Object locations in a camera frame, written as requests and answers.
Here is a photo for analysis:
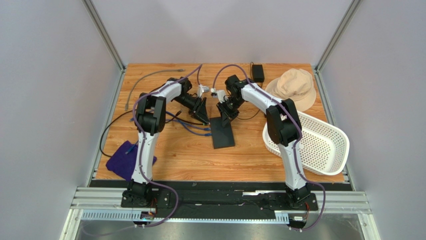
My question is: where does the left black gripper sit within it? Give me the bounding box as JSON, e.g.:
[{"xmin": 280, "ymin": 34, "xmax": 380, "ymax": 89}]
[{"xmin": 173, "ymin": 94, "xmax": 209, "ymax": 124}]

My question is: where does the black network switch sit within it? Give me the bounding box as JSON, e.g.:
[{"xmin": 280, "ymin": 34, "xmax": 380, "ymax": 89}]
[{"xmin": 210, "ymin": 117, "xmax": 236, "ymax": 149}]

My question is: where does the blue ethernet cable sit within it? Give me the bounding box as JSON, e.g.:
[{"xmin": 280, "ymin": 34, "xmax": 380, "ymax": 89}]
[
  {"xmin": 129, "ymin": 111, "xmax": 212, "ymax": 131},
  {"xmin": 125, "ymin": 116, "xmax": 213, "ymax": 155}
]

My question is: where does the grey ethernet cable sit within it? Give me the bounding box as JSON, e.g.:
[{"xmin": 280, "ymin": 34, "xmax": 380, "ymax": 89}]
[{"xmin": 124, "ymin": 68, "xmax": 186, "ymax": 112}]

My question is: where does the black ethernet cable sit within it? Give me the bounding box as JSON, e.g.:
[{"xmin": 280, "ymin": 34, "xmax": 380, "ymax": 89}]
[{"xmin": 99, "ymin": 83, "xmax": 207, "ymax": 158}]

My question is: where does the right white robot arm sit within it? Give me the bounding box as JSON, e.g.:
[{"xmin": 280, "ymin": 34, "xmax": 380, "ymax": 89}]
[{"xmin": 216, "ymin": 75, "xmax": 311, "ymax": 209}]

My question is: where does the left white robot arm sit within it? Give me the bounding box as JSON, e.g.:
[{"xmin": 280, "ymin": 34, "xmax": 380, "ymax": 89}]
[{"xmin": 121, "ymin": 77, "xmax": 210, "ymax": 208}]

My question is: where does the black power adapter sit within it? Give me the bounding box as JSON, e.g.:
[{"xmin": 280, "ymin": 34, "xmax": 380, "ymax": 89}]
[{"xmin": 251, "ymin": 64, "xmax": 265, "ymax": 83}]

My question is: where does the beige bucket hat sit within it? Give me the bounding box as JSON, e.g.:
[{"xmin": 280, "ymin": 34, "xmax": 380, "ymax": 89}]
[{"xmin": 265, "ymin": 68, "xmax": 317, "ymax": 112}]

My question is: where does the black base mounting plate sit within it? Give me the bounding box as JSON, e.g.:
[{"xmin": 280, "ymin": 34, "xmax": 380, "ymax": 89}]
[{"xmin": 89, "ymin": 179, "xmax": 354, "ymax": 221}]

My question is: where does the purple cloth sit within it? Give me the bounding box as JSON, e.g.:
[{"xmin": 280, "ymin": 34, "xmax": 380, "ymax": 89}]
[{"xmin": 106, "ymin": 141, "xmax": 138, "ymax": 182}]

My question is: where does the white perforated plastic basket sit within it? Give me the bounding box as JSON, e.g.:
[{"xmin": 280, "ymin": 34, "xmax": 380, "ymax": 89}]
[{"xmin": 262, "ymin": 109, "xmax": 351, "ymax": 176}]

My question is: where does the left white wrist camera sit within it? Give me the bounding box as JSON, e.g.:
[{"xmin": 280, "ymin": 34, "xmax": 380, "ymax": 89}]
[{"xmin": 196, "ymin": 84, "xmax": 210, "ymax": 98}]

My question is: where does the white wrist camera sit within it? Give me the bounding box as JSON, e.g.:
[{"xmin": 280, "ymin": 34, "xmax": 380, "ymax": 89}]
[
  {"xmin": 210, "ymin": 88, "xmax": 227, "ymax": 103},
  {"xmin": 196, "ymin": 84, "xmax": 210, "ymax": 98}
]

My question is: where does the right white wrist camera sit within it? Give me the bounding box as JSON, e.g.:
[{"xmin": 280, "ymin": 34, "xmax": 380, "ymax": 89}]
[{"xmin": 210, "ymin": 88, "xmax": 227, "ymax": 103}]

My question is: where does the aluminium frame rail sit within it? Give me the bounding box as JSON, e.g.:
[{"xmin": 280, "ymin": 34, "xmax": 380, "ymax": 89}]
[{"xmin": 60, "ymin": 186, "xmax": 380, "ymax": 240}]

